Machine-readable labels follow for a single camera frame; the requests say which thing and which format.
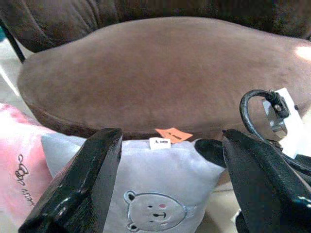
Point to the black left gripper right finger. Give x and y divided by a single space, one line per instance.
264 189

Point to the dark brown sofa backrest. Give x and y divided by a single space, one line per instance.
73 17

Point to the pink pillow with black lettering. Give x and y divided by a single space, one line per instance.
17 155

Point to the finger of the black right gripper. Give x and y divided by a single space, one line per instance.
210 151

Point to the thin black metal pole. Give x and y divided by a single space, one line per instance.
14 43

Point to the brown sofa seat cushion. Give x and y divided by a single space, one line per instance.
160 77

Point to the orange paper tag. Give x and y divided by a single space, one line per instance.
175 135

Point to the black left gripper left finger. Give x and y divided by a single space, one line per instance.
80 179

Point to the white fabric pillow label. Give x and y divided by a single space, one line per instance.
159 143

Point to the grey pillow with bear print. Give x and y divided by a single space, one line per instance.
155 174

